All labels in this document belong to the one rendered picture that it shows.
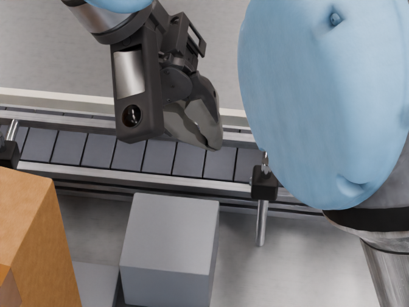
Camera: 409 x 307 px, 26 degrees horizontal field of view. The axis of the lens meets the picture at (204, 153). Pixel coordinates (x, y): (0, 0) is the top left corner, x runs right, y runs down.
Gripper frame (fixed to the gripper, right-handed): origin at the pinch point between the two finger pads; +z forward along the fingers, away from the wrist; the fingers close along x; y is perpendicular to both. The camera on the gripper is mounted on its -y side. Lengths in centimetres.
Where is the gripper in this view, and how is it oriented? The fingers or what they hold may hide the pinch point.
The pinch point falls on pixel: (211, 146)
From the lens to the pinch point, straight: 102.0
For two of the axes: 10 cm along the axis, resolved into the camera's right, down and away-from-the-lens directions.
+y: 1.1, -7.4, 6.6
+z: 5.0, 6.1, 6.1
